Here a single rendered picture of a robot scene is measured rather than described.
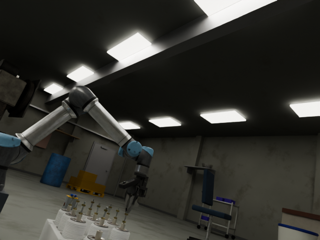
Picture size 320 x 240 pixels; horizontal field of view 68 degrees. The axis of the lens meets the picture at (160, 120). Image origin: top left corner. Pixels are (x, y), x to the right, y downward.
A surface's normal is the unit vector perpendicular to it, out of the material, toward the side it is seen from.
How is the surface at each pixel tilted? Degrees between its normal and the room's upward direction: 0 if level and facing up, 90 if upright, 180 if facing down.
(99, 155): 90
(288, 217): 90
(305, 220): 90
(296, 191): 90
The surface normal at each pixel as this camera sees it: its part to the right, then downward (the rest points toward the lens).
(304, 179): -0.71, -0.40
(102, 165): 0.65, -0.07
